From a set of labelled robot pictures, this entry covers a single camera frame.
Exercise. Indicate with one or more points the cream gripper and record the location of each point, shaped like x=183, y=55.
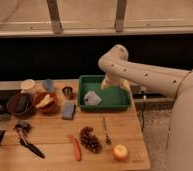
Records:
x=113, y=80

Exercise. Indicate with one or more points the orange yellow apple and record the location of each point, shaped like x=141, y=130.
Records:
x=120, y=152

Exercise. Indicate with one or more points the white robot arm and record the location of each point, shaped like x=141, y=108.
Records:
x=173, y=83

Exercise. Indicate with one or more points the small metal cup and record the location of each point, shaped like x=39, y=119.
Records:
x=68, y=92

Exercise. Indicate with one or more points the blue cup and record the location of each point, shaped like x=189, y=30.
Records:
x=48, y=85

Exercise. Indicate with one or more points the white cup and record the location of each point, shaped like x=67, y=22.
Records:
x=28, y=86

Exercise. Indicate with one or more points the green plastic tray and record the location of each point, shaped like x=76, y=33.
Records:
x=113, y=98

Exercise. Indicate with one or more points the grey crumpled cloth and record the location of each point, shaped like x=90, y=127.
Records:
x=91, y=98

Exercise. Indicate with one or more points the metal fork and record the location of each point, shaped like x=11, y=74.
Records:
x=107, y=138

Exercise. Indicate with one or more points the blue sponge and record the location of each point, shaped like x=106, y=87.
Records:
x=68, y=111

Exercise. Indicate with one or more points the bunch of dark grapes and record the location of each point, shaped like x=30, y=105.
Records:
x=89, y=140

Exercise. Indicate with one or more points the orange bowl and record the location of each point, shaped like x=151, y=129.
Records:
x=51, y=107

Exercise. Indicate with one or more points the orange carrot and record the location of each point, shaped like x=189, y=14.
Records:
x=76, y=147

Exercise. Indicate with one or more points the yellow banana piece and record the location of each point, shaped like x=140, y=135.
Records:
x=45, y=101

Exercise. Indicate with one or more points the dark brown bowl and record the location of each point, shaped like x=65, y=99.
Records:
x=21, y=104

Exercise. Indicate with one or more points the black handled kitchen tool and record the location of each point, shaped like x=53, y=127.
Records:
x=23, y=128

